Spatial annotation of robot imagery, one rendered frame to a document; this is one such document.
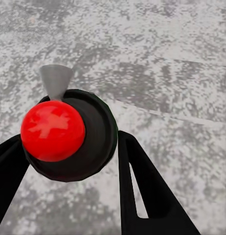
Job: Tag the pesticide atomizer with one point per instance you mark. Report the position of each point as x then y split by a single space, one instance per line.
70 134

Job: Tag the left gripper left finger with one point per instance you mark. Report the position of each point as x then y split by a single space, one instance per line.
13 166

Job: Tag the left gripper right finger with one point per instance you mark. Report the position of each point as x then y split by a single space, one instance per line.
166 214

